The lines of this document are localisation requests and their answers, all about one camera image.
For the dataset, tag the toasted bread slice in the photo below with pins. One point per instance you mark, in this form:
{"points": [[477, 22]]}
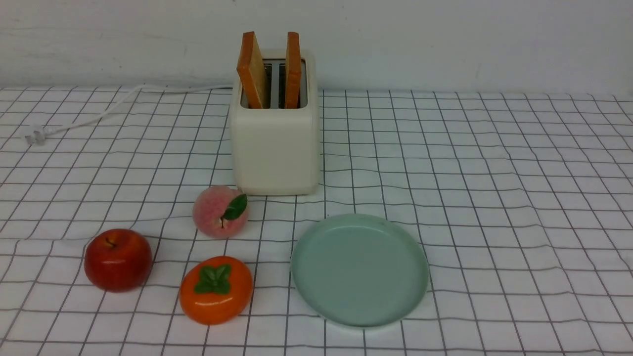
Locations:
{"points": [[252, 73], [293, 71]]}

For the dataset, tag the cream white toaster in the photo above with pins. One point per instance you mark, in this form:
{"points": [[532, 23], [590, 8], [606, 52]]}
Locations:
{"points": [[277, 151]]}

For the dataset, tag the pink peach with leaf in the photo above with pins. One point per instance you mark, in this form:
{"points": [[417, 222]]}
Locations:
{"points": [[220, 211]]}

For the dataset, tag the light green round plate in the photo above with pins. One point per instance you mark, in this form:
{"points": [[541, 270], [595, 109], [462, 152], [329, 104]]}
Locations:
{"points": [[360, 271]]}

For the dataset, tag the orange persimmon with green calyx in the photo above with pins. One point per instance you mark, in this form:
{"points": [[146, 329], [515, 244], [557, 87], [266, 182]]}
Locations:
{"points": [[216, 290]]}

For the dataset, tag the red apple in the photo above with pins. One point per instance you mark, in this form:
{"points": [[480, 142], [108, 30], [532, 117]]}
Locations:
{"points": [[118, 260]]}

